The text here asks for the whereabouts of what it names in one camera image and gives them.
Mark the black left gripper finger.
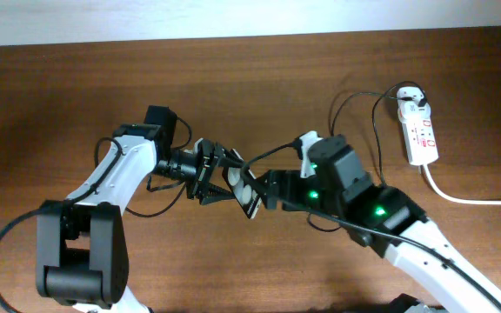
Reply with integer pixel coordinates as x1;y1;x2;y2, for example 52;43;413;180
198;183;235;205
213;143;244;168

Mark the black charging cable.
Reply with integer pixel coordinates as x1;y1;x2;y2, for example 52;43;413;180
328;80;429;188

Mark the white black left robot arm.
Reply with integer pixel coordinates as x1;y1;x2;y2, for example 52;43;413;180
36;124;242;312

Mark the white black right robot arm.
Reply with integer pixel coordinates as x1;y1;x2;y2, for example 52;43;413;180
223;131;501;312

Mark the white charger plug adapter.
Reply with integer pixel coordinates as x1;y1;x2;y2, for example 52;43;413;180
397;86;429;113

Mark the white power strip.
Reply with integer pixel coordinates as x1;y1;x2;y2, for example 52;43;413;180
397;103;439;166

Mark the white power strip cord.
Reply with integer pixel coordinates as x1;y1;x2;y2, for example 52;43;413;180
419;163;501;208

